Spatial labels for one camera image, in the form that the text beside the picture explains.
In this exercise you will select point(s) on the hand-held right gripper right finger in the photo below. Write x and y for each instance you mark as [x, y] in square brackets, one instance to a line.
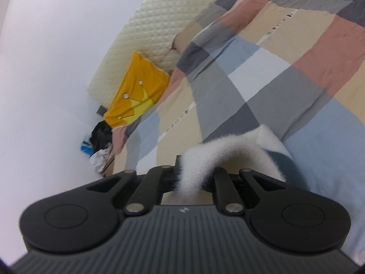
[225, 185]

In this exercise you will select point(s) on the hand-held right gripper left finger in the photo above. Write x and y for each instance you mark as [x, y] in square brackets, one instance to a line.
[154, 182]

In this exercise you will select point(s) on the white fluffy sweater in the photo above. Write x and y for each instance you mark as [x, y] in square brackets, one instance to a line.
[216, 154]

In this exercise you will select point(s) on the black and white clothes pile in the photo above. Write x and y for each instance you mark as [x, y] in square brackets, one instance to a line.
[99, 135]

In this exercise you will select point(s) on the white crumpled cloth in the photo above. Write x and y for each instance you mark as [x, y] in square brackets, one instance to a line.
[99, 159]

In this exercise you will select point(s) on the blue packet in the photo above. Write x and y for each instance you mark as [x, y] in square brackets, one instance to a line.
[85, 147]

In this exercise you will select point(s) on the yellow crown pillow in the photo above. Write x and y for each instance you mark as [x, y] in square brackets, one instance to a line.
[139, 91]

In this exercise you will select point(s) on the checkered patchwork duvet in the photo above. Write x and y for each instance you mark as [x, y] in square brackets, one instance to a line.
[271, 77]

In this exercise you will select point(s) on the checkered pillow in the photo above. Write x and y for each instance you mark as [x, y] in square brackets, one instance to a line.
[185, 38]

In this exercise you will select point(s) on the cream quilted headboard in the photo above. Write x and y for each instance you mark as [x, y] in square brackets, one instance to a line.
[148, 34]

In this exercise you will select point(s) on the grey wall socket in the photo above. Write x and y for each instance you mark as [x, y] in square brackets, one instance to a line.
[101, 110]

